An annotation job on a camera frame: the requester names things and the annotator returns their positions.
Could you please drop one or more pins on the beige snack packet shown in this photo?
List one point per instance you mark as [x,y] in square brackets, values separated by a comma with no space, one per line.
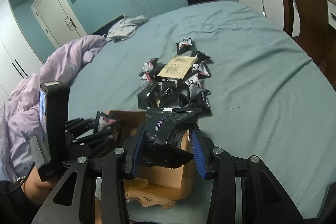
[177,67]

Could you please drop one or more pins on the black foil snack packet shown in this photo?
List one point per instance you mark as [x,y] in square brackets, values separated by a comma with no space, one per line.
[164,130]

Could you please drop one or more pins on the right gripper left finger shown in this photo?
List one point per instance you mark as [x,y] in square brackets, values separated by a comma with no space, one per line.
[73,198]

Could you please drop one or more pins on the white door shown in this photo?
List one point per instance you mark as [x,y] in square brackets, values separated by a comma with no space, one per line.
[58,21]

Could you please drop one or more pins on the white-black snack packet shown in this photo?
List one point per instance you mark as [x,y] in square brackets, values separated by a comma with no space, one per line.
[202,70]
[186,44]
[150,66]

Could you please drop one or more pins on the teal bed sheet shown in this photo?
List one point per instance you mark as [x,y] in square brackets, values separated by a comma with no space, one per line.
[267,96]

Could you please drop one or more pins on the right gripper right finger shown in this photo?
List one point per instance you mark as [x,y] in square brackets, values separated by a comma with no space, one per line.
[264,200]

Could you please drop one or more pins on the grey crumpled garment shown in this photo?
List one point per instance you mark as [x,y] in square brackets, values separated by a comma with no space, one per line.
[125,28]

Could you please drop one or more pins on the brown cardboard box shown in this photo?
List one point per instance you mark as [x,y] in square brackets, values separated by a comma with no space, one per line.
[165,172]

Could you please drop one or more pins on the brown wooden chair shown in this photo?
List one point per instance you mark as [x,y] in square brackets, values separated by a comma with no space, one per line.
[307,22]

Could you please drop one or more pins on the white antler snack packet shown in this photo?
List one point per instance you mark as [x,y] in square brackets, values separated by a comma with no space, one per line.
[105,121]

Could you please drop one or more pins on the person's left hand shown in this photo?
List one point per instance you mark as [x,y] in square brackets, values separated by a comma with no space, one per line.
[36,190]

